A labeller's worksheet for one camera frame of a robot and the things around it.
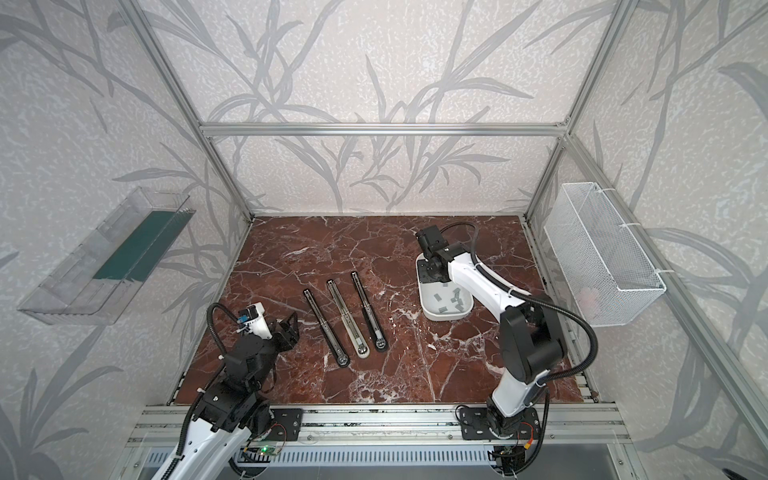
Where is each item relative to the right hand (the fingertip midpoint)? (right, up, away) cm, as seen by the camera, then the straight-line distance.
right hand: (430, 263), depth 91 cm
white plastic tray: (+4, -12, +5) cm, 14 cm away
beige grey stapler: (-23, -21, -4) cm, 31 cm away
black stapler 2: (-27, -26, -8) cm, 38 cm away
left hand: (-39, -11, -11) cm, 42 cm away
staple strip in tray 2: (+4, -15, +3) cm, 16 cm away
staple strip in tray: (+3, -12, +5) cm, 13 cm away
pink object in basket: (+38, -8, -18) cm, 43 cm away
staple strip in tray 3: (+9, -12, +5) cm, 16 cm away
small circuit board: (-41, -43, -21) cm, 63 cm away
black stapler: (-15, -22, -5) cm, 28 cm away
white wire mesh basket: (+34, 0, -30) cm, 46 cm away
